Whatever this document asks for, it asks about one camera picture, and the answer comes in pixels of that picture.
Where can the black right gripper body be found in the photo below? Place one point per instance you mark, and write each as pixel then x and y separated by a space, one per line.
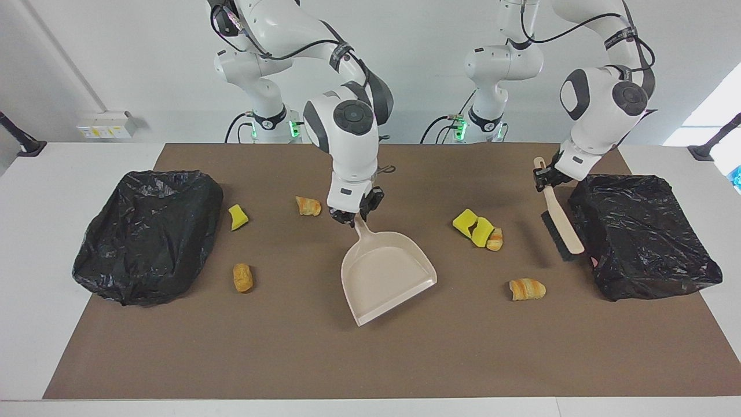
pixel 373 198

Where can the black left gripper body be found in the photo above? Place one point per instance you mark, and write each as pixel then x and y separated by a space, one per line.
pixel 560 168

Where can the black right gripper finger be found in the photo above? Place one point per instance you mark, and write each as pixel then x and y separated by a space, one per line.
pixel 367 213
pixel 343 218

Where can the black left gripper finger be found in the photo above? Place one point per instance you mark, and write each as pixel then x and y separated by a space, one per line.
pixel 542 179

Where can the beige brush with black bristles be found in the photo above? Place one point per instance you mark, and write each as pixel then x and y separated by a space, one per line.
pixel 564 229

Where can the beige plastic dustpan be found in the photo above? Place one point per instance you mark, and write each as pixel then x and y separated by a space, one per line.
pixel 385 272

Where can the golden croissant piece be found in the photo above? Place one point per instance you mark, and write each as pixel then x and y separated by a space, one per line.
pixel 527 289
pixel 495 240
pixel 308 206

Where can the yellow sponge with green side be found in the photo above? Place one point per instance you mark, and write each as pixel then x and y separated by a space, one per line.
pixel 482 233

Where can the boxy black bag-lined trash bin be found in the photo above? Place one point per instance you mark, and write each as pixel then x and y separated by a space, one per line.
pixel 642 237

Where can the rounded black bag-lined trash bin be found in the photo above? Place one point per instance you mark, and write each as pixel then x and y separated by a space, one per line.
pixel 150 231

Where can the small yellow sponge piece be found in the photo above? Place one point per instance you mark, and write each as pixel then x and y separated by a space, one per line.
pixel 238 218

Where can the golden brown bread roll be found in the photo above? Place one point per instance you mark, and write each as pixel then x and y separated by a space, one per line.
pixel 243 278

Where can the black clamp stand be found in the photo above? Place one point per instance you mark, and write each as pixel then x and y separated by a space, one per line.
pixel 703 153
pixel 32 148

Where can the brown table mat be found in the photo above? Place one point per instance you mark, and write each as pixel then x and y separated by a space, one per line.
pixel 347 365

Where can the blue plastic object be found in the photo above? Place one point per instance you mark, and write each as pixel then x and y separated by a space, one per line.
pixel 737 178

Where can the white wall outlet box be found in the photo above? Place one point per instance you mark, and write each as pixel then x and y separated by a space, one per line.
pixel 104 124

